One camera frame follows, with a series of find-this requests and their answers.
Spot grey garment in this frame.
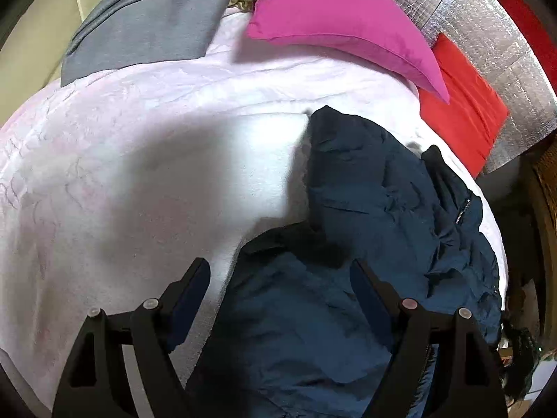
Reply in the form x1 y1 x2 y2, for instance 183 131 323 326
61 0 229 86

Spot magenta pillow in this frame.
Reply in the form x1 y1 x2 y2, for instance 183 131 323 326
246 0 449 101

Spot dark red blanket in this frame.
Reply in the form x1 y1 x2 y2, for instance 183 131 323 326
496 0 556 91

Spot navy blue puffer jacket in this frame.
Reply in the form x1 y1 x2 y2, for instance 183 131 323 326
186 107 501 417

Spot red pillow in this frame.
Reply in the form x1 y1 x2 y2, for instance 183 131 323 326
418 33 509 177

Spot silver foil insulation mat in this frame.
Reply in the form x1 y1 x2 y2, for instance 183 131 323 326
395 0 556 173

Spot beige mattress cover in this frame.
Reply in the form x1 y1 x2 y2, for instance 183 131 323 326
1 0 101 123

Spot white pink bed sheet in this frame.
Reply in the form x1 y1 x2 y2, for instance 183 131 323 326
1 12 507 417

